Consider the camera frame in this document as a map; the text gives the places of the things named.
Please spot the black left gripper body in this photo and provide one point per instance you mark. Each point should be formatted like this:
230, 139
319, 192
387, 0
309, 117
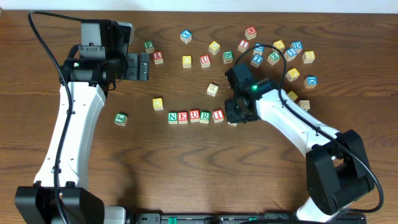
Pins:
133, 66

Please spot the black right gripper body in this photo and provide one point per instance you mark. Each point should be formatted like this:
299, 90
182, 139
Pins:
236, 113

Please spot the red i block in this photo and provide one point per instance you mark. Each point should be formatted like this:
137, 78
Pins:
243, 46
218, 116

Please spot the green R wooden block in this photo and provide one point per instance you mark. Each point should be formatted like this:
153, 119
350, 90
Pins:
204, 117

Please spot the red u block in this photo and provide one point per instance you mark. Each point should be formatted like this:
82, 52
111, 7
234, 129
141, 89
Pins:
205, 61
194, 116

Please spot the red E wooden block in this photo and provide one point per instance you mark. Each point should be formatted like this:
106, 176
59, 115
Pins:
182, 117

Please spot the green N wooden block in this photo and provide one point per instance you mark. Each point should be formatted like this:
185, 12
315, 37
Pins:
172, 117

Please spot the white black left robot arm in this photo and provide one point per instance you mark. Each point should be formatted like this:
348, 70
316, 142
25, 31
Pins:
60, 190

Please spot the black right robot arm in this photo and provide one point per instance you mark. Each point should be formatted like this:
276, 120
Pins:
337, 167

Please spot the red X wooden block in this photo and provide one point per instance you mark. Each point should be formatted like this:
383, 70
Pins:
158, 57

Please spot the green F wooden block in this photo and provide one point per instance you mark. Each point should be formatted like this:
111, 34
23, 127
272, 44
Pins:
149, 47

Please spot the plain wood top block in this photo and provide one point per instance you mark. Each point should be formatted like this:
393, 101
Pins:
212, 89

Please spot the yellow G wooden block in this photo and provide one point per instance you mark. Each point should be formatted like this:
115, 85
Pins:
158, 104

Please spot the yellow O wooden block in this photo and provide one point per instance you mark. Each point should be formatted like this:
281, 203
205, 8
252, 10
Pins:
187, 61

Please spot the blue T wooden block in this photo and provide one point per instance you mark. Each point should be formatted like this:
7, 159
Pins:
256, 60

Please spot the yellow S wooden block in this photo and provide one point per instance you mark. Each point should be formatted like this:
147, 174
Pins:
292, 95

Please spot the green B wooden block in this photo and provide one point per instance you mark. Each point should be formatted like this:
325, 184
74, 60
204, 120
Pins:
228, 56

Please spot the blue X wooden block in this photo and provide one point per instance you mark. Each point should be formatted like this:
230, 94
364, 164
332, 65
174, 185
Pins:
186, 36

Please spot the green J wooden block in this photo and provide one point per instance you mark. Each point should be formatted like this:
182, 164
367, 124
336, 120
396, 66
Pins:
120, 119

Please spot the blue L wooden block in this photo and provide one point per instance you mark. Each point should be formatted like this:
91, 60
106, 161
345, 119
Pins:
259, 49

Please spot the green Z wooden block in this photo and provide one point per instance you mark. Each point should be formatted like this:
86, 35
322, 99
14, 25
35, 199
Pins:
273, 58

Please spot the yellow A wooden block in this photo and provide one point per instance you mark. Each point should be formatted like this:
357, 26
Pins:
292, 74

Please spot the wood L top block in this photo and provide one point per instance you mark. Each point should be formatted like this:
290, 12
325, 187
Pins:
304, 104

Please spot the yellow block upper middle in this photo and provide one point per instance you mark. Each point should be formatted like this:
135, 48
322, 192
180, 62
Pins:
214, 47

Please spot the blue 5 wooden block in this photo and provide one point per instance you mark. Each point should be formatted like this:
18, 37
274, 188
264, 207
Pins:
290, 54

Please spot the blue D block lower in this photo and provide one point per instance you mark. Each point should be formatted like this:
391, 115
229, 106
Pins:
310, 82

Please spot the blue d block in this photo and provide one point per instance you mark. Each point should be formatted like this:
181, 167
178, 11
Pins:
297, 46
310, 82

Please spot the yellow block near D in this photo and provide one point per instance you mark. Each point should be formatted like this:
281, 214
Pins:
279, 45

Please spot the red H wooden block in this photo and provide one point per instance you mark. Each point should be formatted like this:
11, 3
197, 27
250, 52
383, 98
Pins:
250, 33

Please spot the blue D block upper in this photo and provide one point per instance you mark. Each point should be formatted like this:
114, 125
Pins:
297, 46

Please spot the yellow 8 wooden block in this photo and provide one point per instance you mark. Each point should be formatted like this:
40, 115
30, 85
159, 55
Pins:
308, 57

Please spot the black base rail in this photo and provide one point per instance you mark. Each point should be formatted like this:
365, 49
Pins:
156, 218

